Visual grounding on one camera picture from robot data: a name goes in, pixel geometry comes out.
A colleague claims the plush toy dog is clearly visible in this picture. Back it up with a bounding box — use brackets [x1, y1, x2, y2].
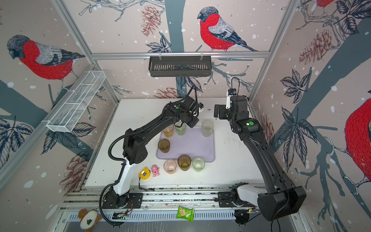
[78, 208, 101, 232]

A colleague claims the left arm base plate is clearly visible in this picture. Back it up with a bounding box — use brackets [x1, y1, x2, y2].
[102, 191, 143, 209]

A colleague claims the brown textured glass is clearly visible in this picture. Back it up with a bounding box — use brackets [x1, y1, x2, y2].
[157, 139, 170, 153]

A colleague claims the yellow tape measure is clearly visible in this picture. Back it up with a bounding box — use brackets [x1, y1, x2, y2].
[139, 167, 151, 180]

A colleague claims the olive brown glass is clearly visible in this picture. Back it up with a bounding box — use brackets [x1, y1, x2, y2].
[177, 154, 192, 171]

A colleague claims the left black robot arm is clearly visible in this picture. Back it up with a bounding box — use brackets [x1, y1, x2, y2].
[105, 96, 204, 208]

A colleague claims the pink textured glass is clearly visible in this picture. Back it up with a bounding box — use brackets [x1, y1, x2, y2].
[163, 159, 177, 174]

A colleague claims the black wall basket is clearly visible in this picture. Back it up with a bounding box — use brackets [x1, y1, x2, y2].
[148, 56, 212, 77]

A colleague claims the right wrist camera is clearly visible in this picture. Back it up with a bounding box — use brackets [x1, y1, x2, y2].
[226, 88, 237, 110]

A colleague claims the aluminium rail frame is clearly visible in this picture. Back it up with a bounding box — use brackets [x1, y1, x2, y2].
[59, 185, 296, 224]

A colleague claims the pale green frosted glass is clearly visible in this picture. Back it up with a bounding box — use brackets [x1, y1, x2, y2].
[202, 120, 214, 137]

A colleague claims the green clear glass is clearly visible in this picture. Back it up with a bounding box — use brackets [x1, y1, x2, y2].
[174, 121, 186, 136]

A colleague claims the lilac plastic tray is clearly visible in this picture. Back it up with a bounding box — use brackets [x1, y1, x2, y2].
[157, 126, 215, 162]

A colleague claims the pink toy figure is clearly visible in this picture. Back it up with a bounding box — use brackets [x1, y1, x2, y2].
[152, 165, 160, 177]

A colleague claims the green snack packet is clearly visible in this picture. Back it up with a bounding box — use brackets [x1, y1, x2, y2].
[176, 206, 194, 222]

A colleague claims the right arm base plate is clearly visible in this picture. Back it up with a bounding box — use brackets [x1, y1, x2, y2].
[217, 191, 256, 208]

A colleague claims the light green textured glass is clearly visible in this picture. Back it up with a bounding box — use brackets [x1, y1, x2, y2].
[192, 157, 205, 172]

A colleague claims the yellow clear glass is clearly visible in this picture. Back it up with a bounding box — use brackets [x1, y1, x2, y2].
[162, 124, 174, 138]

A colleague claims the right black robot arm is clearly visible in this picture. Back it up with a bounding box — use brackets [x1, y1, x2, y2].
[214, 96, 307, 221]

